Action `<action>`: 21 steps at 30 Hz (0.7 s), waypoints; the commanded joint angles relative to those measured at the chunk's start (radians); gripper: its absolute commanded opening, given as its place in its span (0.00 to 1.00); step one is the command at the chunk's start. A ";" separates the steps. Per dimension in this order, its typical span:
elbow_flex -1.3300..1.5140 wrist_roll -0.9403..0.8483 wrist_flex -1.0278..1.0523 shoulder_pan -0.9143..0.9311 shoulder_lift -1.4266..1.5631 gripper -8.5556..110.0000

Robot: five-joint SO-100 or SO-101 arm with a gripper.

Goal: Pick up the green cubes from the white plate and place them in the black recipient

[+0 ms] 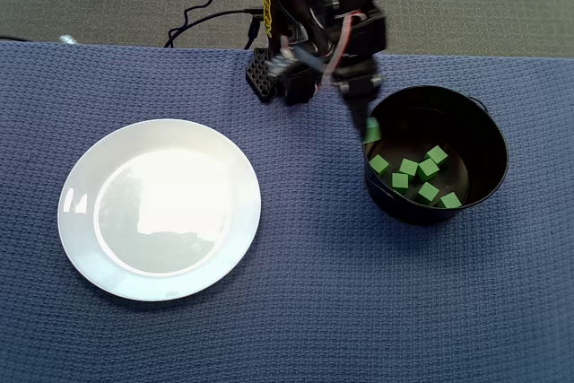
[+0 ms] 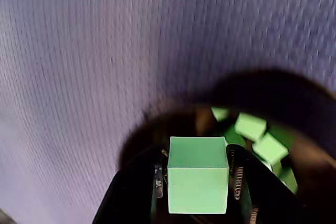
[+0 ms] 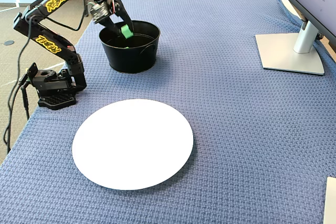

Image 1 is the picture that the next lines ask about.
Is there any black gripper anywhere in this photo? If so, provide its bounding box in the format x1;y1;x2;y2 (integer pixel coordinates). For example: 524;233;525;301
329;13;389;142

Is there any white round plate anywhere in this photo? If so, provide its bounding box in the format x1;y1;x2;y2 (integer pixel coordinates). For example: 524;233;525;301
57;118;263;302

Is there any black metal bucket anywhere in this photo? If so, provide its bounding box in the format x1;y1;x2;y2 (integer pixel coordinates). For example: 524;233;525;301
361;85;510;226

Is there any blue woven tablecloth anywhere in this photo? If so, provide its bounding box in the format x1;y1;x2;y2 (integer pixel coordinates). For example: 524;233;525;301
0;39;574;383

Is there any small wrist camera board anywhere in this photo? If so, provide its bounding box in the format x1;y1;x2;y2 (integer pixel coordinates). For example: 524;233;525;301
266;48;300;80

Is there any black usb cable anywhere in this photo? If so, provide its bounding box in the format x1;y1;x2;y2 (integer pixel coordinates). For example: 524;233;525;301
244;14;264;51

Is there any black power cable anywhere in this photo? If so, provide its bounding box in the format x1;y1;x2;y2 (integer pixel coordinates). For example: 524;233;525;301
163;6;265;50

